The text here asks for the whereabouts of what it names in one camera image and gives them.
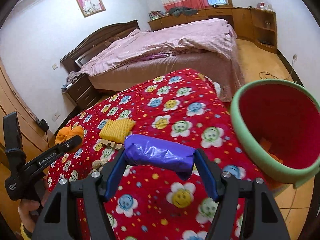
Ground framed wall photo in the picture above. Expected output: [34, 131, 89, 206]
[76, 0, 105, 18]

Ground left hand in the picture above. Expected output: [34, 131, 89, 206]
[18, 189, 50, 233]

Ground pink bed duvet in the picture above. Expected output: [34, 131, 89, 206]
[80, 18, 238, 77]

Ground yellow spiky sponge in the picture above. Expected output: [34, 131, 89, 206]
[99, 118, 136, 144]

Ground green red trash bin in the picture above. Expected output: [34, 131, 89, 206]
[230, 79, 319, 188]

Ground long wooden desk cabinet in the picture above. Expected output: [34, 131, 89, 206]
[148, 6, 277, 53]

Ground orange plastic bag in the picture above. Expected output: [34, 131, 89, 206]
[54, 125, 84, 145]

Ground brown wooden bed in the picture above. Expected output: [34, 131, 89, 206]
[61, 21, 245, 102]

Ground small wooden piece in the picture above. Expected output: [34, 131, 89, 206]
[100, 139, 123, 150]

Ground grey clothes on desk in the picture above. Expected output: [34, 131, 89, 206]
[168, 7, 199, 17]

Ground peanut front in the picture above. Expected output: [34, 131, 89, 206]
[92, 159, 101, 170]

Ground red floral quilt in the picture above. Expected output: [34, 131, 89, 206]
[33, 69, 288, 239]

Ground purple plastic wrapper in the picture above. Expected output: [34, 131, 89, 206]
[124, 134, 195, 180]

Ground cable on floor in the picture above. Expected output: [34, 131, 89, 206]
[258, 54, 298, 81]

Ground dark wooden nightstand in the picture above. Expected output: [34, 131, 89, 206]
[62, 74, 100, 111]

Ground wooden wardrobe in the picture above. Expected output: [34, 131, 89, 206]
[0, 64, 55, 160]

